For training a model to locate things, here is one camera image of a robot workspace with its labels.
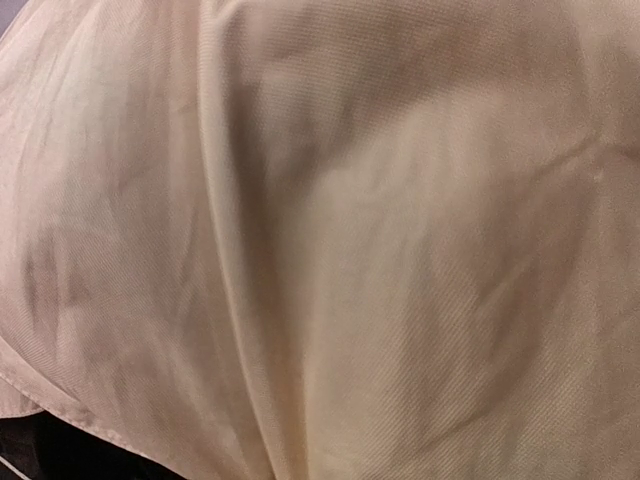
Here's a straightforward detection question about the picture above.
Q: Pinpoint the beige folding umbrella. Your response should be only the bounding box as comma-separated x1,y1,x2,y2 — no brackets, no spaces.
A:
1,1,639,479

